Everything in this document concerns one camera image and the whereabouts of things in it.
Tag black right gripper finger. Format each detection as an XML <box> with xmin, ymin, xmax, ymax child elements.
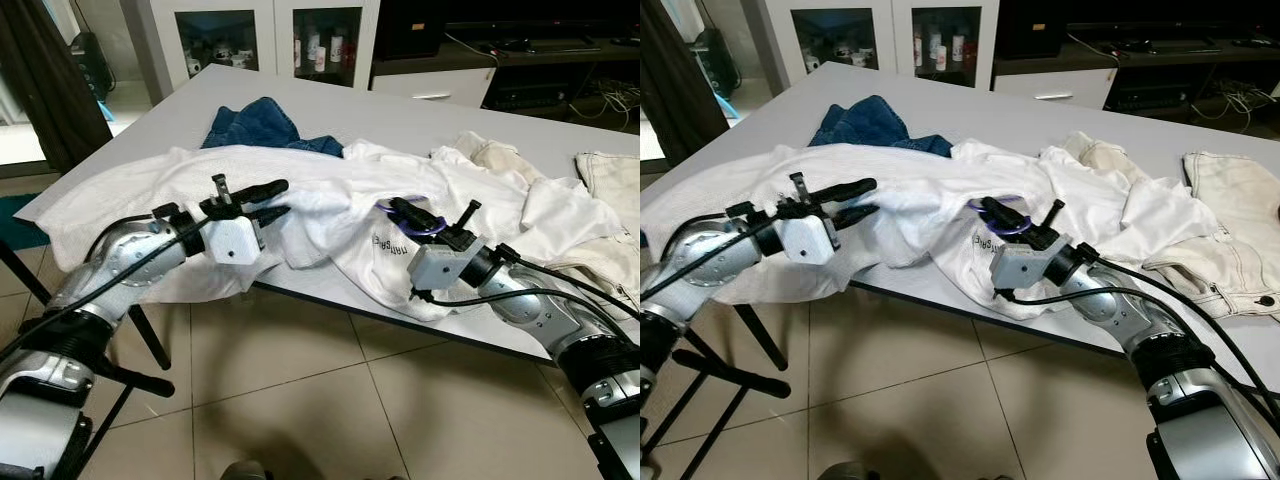
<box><xmin>387</xmin><ymin>196</ymin><xmax>447</xmax><ymax>234</ymax></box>
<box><xmin>979</xmin><ymin>196</ymin><xmax>1038</xmax><ymax>234</ymax></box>

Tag purple plastic hanger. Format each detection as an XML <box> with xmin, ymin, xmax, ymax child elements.
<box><xmin>376</xmin><ymin>203</ymin><xmax>447</xmax><ymax>241</ymax></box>
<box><xmin>967</xmin><ymin>199</ymin><xmax>1033</xmax><ymax>239</ymax></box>

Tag white printed t-shirt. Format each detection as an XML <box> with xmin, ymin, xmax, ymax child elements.
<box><xmin>330</xmin><ymin>140</ymin><xmax>606</xmax><ymax>323</ymax></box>
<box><xmin>940</xmin><ymin>140</ymin><xmax>1226</xmax><ymax>323</ymax></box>

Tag blue denim shorts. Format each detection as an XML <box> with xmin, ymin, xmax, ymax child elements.
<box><xmin>200</xmin><ymin>97</ymin><xmax>347</xmax><ymax>159</ymax></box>
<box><xmin>808</xmin><ymin>95</ymin><xmax>956</xmax><ymax>159</ymax></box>

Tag beige garment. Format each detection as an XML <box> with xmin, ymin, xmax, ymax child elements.
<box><xmin>452</xmin><ymin>130</ymin><xmax>549</xmax><ymax>188</ymax></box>
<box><xmin>1063</xmin><ymin>130</ymin><xmax>1153</xmax><ymax>186</ymax></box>

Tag white table with black legs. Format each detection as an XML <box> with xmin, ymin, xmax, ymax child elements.
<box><xmin>15</xmin><ymin>63</ymin><xmax>641</xmax><ymax>399</ymax></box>
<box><xmin>640</xmin><ymin>63</ymin><xmax>1280</xmax><ymax>480</ymax></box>

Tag white drawer unit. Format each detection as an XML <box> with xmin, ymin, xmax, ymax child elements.
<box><xmin>990</xmin><ymin>65</ymin><xmax>1121</xmax><ymax>111</ymax></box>
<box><xmin>370</xmin><ymin>63</ymin><xmax>501</xmax><ymax>109</ymax></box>

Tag white glass-door cabinet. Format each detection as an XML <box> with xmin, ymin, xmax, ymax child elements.
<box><xmin>750</xmin><ymin>0</ymin><xmax>1001</xmax><ymax>96</ymax></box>
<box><xmin>120</xmin><ymin>0</ymin><xmax>383</xmax><ymax>101</ymax></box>

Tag dark low media shelf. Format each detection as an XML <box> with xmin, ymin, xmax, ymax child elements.
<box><xmin>1065</xmin><ymin>15</ymin><xmax>1280</xmax><ymax>136</ymax></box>
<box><xmin>445</xmin><ymin>15</ymin><xmax>641</xmax><ymax>136</ymax></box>

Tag black television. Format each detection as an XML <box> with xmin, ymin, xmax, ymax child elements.
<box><xmin>375</xmin><ymin>0</ymin><xmax>451</xmax><ymax>61</ymax></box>
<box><xmin>995</xmin><ymin>0</ymin><xmax>1071</xmax><ymax>61</ymax></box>

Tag dark grey curtain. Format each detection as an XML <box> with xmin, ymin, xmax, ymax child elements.
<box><xmin>640</xmin><ymin>0</ymin><xmax>736</xmax><ymax>166</ymax></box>
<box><xmin>0</xmin><ymin>0</ymin><xmax>114</xmax><ymax>174</ymax></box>

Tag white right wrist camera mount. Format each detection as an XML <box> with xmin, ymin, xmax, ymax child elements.
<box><xmin>407</xmin><ymin>243</ymin><xmax>477</xmax><ymax>293</ymax></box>
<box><xmin>993</xmin><ymin>245</ymin><xmax>1066</xmax><ymax>293</ymax></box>

